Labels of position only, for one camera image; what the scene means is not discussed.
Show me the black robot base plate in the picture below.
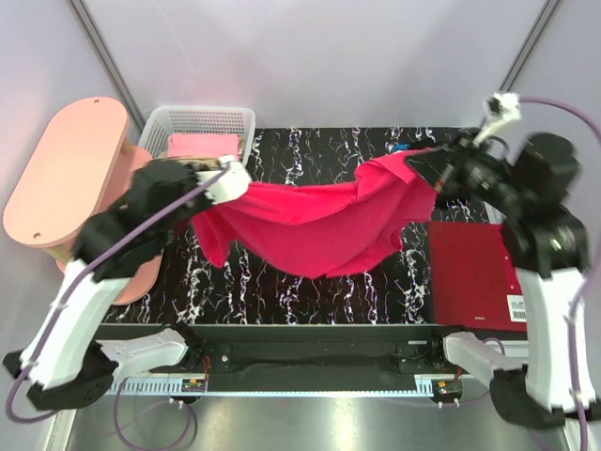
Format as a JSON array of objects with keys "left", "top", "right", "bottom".
[{"left": 148, "top": 323, "right": 485, "bottom": 394}]

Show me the orange connector board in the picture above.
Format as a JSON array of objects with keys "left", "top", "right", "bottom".
[
  {"left": 181, "top": 376, "right": 208, "bottom": 393},
  {"left": 433, "top": 380, "right": 463, "bottom": 397}
]

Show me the black folded t shirt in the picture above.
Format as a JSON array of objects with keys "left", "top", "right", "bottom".
[{"left": 389, "top": 140, "right": 462, "bottom": 154}]

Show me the white plastic basket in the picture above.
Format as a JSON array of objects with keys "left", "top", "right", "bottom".
[{"left": 138, "top": 105, "right": 256, "bottom": 165}]

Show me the red t shirt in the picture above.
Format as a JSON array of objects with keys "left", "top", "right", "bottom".
[{"left": 192, "top": 152, "right": 436, "bottom": 278}]

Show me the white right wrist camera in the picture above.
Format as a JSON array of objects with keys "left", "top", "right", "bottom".
[{"left": 472, "top": 92, "right": 522, "bottom": 148}]

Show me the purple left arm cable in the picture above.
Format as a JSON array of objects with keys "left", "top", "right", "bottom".
[{"left": 5, "top": 162, "right": 236, "bottom": 447}]

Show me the right orange connector board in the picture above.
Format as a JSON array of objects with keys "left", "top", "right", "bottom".
[{"left": 433, "top": 380, "right": 463, "bottom": 397}]

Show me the left orange connector board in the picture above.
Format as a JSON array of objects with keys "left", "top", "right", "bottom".
[{"left": 181, "top": 376, "right": 208, "bottom": 393}]

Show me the pink three tier shelf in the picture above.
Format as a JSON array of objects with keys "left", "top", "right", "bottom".
[{"left": 2, "top": 97, "right": 163, "bottom": 305}]

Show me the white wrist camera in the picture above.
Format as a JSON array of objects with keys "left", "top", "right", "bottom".
[
  {"left": 196, "top": 155, "right": 252, "bottom": 205},
  {"left": 472, "top": 92, "right": 522, "bottom": 148}
]

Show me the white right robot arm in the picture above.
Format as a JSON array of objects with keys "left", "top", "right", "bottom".
[{"left": 405, "top": 132, "right": 600, "bottom": 430}]

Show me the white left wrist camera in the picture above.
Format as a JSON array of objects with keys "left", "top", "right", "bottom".
[{"left": 196, "top": 155, "right": 252, "bottom": 205}]

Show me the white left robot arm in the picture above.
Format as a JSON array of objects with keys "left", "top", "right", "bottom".
[{"left": 3, "top": 157, "right": 251, "bottom": 424}]

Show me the pink folded t shirt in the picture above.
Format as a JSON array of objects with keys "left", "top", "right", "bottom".
[{"left": 166, "top": 133, "right": 239, "bottom": 159}]

